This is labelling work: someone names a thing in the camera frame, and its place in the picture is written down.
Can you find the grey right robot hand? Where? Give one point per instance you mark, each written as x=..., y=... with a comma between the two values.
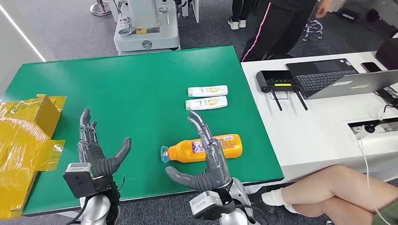
x=214, y=167

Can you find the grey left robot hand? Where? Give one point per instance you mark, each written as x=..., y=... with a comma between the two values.
x=93, y=152

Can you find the orange bottle with clear cap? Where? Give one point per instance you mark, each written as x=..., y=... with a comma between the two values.
x=183, y=152

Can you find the white robot base machine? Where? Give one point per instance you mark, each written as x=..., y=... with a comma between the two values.
x=146, y=31

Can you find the white shampoo bottle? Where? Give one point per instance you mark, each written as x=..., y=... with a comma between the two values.
x=206, y=91
x=205, y=103

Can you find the yellow taped cardboard box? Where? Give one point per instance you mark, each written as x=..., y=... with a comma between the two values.
x=21, y=139

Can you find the clear controller stand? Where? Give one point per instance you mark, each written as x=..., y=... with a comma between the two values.
x=283, y=94

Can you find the black controller with antennas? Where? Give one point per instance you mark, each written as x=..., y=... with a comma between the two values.
x=275, y=79

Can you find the seated person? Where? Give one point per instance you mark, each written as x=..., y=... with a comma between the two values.
x=335, y=192

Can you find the dark open laptop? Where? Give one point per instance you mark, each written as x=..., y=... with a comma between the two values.
x=317, y=70

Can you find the chrome stanchion base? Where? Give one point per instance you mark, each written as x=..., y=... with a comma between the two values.
x=100, y=9

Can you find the standing person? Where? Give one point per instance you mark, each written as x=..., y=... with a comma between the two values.
x=280, y=28

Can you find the person with white shoes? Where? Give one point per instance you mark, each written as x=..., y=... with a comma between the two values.
x=238, y=12

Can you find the black power plug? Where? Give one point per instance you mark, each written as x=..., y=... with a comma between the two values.
x=370, y=128

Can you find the grey laptop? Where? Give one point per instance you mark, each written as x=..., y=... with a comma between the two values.
x=357, y=85

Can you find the chrome star chair base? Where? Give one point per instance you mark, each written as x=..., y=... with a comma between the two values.
x=312, y=28

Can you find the black smartphone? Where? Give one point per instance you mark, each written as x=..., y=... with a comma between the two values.
x=371, y=67

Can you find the black device at desk edge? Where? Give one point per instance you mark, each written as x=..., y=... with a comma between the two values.
x=390, y=94

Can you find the black box on floor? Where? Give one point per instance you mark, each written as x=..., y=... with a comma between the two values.
x=349, y=15

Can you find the white floor box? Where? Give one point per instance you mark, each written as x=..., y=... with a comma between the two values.
x=339, y=4

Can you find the black chair back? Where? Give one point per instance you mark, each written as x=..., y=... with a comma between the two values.
x=388, y=54

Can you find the black bag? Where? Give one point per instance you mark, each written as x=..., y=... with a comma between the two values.
x=384, y=28

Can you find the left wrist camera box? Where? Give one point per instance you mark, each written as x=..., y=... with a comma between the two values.
x=79, y=180

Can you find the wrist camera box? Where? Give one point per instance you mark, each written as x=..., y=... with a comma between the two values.
x=206, y=205
x=79, y=180

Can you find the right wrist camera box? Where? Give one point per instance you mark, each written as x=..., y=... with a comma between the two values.
x=206, y=205

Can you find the white panel frame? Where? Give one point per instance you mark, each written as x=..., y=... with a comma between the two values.
x=195, y=9

